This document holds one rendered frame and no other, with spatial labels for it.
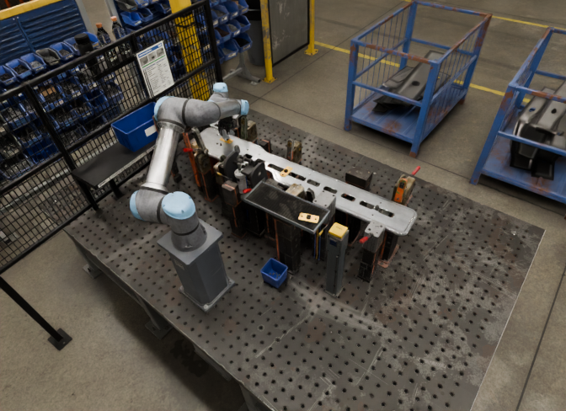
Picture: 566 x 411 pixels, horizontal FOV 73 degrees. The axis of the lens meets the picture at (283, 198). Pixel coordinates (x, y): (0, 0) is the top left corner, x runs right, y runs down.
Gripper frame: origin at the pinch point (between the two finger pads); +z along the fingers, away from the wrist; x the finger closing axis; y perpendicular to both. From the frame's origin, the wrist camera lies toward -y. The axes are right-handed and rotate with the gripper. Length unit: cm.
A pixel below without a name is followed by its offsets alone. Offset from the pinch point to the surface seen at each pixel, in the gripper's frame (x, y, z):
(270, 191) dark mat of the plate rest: -35, 59, -15
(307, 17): 303, -130, 54
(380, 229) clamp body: -21, 108, -5
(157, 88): 1, -55, -16
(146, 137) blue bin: -28.6, -35.8, -4.3
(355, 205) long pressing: -8, 89, 1
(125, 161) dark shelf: -47, -35, 0
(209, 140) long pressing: -4.9, -9.7, 2.5
